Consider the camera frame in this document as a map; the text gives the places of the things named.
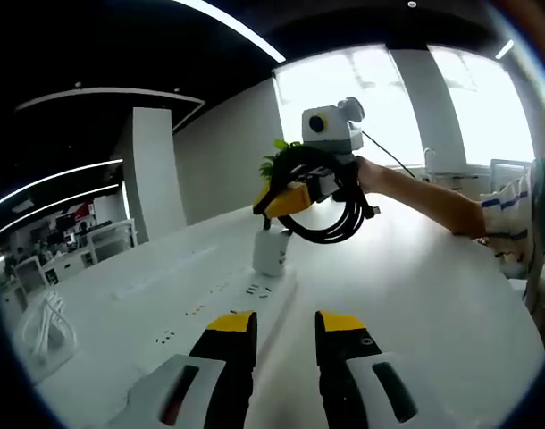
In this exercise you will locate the long ceiling light strip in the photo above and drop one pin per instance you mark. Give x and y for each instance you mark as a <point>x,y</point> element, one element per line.
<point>53,178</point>
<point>58,203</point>

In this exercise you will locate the bright ceiling light strip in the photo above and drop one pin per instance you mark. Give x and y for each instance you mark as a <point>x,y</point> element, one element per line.
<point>237,27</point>

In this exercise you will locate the curved white ceiling light line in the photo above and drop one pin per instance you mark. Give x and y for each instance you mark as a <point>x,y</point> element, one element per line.
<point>120,90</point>

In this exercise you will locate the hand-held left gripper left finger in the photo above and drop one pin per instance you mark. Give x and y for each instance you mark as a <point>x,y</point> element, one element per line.
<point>228,380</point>

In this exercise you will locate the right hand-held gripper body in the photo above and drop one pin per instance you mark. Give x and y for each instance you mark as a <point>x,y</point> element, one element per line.
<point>335,132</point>

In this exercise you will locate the white power strip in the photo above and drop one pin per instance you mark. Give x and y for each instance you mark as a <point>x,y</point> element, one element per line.
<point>237,308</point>

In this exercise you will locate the white charger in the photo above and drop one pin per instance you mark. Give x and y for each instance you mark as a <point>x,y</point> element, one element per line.
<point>268,254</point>

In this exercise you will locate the green potted plant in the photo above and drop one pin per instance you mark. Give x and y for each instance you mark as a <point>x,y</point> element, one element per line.
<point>269,164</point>

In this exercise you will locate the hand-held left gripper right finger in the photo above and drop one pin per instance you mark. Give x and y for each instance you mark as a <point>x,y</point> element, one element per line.
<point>348,384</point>

